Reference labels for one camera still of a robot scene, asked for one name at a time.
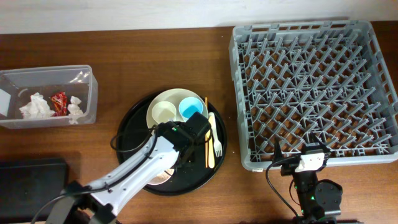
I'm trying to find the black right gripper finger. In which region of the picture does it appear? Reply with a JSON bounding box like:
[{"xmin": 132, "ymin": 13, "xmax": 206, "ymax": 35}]
[
  {"xmin": 272, "ymin": 137, "xmax": 283, "ymax": 163},
  {"xmin": 308, "ymin": 133, "xmax": 330, "ymax": 153}
]

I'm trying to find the cream plastic cup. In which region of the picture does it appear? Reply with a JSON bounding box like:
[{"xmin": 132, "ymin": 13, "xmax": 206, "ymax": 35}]
[{"xmin": 151, "ymin": 101, "xmax": 177, "ymax": 124}]

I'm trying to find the pink small bowl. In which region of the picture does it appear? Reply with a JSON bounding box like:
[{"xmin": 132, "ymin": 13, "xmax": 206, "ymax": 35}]
[{"xmin": 148, "ymin": 169, "xmax": 175, "ymax": 185}]

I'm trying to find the small white tissue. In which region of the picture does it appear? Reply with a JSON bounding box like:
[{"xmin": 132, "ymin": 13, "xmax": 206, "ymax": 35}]
[{"xmin": 67, "ymin": 96, "xmax": 83, "ymax": 124}]

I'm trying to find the red snack wrapper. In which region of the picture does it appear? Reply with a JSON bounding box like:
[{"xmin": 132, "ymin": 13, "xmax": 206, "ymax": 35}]
[{"xmin": 50, "ymin": 91, "xmax": 67, "ymax": 116}]

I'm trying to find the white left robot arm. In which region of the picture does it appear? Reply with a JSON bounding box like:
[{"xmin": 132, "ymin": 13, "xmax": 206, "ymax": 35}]
[{"xmin": 46, "ymin": 112, "xmax": 213, "ymax": 223}]

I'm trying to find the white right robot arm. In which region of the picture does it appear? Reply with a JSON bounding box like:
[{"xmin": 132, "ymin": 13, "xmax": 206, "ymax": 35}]
[{"xmin": 281, "ymin": 133, "xmax": 343, "ymax": 224}]

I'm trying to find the grey dishwasher rack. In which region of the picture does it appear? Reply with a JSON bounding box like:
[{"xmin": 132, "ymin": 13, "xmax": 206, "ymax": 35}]
[{"xmin": 229, "ymin": 21, "xmax": 397, "ymax": 171}]

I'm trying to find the black food waste tray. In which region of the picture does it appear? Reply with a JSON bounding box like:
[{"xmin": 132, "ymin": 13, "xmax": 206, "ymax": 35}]
[{"xmin": 1, "ymin": 158, "xmax": 68, "ymax": 223}]

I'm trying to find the clear plastic waste bin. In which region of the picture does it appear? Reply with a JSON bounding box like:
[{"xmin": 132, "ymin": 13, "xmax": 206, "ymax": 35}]
[{"xmin": 1, "ymin": 65, "xmax": 98, "ymax": 129}]

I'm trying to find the yellow plastic knife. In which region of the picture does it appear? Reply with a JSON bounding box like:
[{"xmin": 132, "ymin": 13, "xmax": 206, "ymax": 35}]
[{"xmin": 207, "ymin": 130, "xmax": 215, "ymax": 169}]

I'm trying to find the light blue plastic cup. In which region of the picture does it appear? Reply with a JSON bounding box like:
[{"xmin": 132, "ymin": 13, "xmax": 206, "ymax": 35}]
[{"xmin": 178, "ymin": 97, "xmax": 203, "ymax": 121}]

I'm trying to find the white plastic fork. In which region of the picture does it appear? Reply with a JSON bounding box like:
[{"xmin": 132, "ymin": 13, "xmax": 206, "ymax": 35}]
[{"xmin": 209, "ymin": 112, "xmax": 223, "ymax": 157}]

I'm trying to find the cream round plate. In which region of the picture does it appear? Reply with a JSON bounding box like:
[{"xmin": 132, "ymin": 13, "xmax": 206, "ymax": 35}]
[{"xmin": 146, "ymin": 88, "xmax": 208, "ymax": 128}]

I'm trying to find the wooden chopstick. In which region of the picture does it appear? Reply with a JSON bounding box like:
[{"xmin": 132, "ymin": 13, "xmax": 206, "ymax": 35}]
[{"xmin": 205, "ymin": 97, "xmax": 208, "ymax": 168}]

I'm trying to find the black round tray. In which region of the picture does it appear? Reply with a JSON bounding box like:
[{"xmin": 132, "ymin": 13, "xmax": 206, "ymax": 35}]
[{"xmin": 116, "ymin": 90, "xmax": 228, "ymax": 196}]

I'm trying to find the large crumpled white tissue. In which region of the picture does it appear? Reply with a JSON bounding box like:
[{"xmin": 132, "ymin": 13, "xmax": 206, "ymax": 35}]
[{"xmin": 19, "ymin": 93, "xmax": 55, "ymax": 119}]

